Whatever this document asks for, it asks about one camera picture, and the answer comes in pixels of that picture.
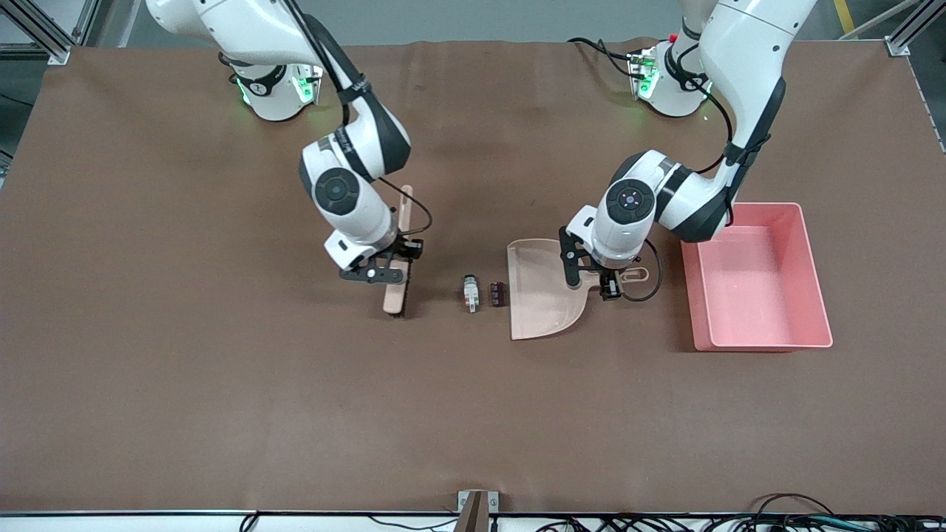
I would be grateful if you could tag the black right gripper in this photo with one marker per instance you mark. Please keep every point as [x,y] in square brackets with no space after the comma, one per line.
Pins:
[409,247]

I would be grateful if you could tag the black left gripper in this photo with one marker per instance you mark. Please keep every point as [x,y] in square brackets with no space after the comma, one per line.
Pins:
[610,284]

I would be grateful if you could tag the beige brush with black bristles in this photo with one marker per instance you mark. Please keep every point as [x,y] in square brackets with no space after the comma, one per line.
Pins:
[394,299]

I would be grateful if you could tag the beige plastic dustpan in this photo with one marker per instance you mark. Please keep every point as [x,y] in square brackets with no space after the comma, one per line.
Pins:
[539,295]

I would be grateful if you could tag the small white electronic part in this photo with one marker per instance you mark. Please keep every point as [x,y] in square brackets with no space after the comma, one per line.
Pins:
[471,292]

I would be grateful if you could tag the small dark brown electronic part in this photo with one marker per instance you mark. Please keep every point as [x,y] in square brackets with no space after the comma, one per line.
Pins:
[497,294]

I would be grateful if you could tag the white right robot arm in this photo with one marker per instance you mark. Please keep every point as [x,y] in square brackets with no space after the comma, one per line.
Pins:
[340,192]

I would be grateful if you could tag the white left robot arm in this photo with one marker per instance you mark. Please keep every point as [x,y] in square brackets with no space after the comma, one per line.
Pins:
[628,199]

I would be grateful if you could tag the pink plastic bin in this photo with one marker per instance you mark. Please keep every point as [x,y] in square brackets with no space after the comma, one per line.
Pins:
[761,295]

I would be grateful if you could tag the brown table cover sheet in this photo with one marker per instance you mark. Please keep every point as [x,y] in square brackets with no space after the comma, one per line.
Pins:
[222,406]

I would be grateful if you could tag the yellow floor tape strip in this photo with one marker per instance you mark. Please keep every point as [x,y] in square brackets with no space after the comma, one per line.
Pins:
[842,15]

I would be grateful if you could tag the metal table edge bracket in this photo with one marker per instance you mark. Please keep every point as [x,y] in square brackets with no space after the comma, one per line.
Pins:
[473,513]

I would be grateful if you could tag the aluminium frame profile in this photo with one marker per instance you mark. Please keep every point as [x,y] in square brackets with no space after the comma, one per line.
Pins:
[37,26]
[905,37]

